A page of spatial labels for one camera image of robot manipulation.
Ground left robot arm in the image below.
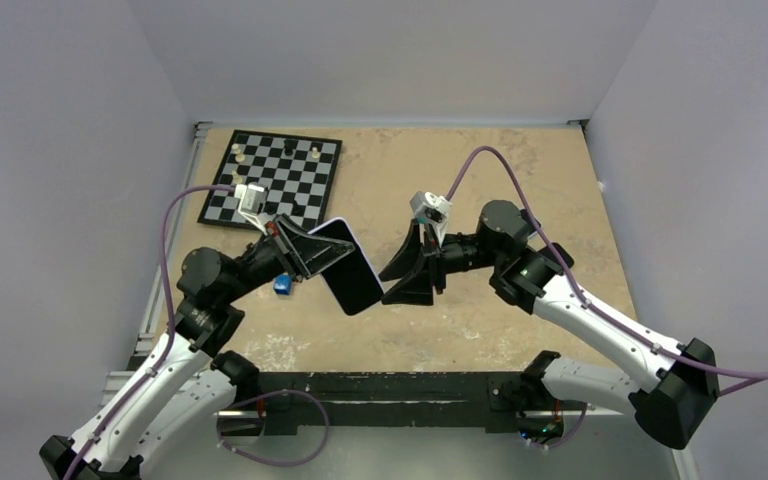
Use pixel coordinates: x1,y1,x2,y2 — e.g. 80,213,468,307
40,216,370,479

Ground black white chessboard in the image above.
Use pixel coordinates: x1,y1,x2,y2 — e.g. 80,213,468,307
212,129,343,230

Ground blue toy brick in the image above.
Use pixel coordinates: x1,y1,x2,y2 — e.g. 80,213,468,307
273,273,294,296

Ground phone in blue case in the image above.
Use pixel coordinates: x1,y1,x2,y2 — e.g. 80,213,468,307
520,209,542,233

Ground black chess piece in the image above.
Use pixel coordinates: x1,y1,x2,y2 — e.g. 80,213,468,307
292,201,306,215
283,139,297,157

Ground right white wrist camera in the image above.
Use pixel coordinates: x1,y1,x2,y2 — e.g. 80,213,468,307
410,191,452,242

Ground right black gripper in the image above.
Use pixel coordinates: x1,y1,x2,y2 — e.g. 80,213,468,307
378,219,503,306

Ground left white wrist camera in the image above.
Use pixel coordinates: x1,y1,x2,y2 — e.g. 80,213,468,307
233,183,271,233

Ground lilac phone case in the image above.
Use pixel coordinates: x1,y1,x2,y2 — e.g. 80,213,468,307
307,217,387,318

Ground black phone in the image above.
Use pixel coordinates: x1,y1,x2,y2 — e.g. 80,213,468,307
311,217,384,316

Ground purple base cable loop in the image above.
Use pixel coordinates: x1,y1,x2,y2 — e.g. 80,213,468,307
215,389,332,466

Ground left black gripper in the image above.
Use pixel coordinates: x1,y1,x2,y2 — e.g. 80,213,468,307
219,212,353,304

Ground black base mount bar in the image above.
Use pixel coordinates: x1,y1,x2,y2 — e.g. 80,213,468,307
211,370,587,439

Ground phone in dark case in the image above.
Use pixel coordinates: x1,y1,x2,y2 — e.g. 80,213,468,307
539,242,575,269

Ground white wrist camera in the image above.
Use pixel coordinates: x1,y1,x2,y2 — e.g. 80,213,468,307
410,191,452,242
233,183,271,233

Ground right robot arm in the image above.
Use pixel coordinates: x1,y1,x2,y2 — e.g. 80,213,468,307
379,192,719,450

